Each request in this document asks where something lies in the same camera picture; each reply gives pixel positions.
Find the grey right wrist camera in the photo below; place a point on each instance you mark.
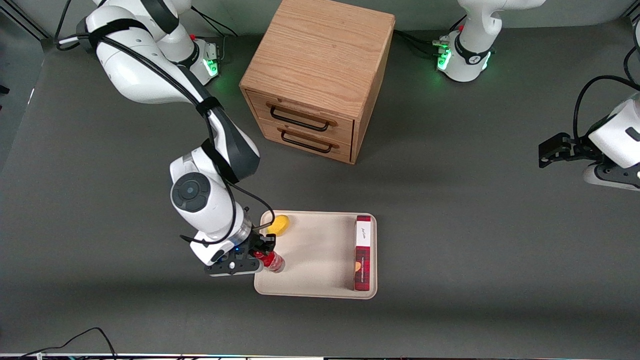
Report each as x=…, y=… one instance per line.
x=230, y=267

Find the yellow lemon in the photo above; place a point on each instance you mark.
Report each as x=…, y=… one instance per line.
x=281, y=226

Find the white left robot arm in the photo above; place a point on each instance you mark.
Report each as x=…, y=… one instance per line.
x=470, y=60

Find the wooden drawer cabinet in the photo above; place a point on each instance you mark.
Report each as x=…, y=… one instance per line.
x=320, y=55

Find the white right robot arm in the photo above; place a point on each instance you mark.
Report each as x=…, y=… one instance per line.
x=200, y=200

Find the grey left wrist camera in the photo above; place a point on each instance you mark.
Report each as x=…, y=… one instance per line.
x=607, y=176

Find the red plaid carton box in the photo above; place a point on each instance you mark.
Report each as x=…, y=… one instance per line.
x=363, y=255

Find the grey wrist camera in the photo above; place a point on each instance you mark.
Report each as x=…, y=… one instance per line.
x=607, y=176
x=230, y=267

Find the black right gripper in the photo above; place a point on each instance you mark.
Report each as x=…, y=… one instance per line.
x=258, y=245

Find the beige plastic tray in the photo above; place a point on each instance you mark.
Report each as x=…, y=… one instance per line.
x=320, y=260

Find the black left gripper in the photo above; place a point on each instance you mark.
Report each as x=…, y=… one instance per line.
x=573, y=148

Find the wooden drawer front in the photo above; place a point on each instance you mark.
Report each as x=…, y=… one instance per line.
x=345, y=131
x=344, y=151

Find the red coke bottle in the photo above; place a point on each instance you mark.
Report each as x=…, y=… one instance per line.
x=274, y=262

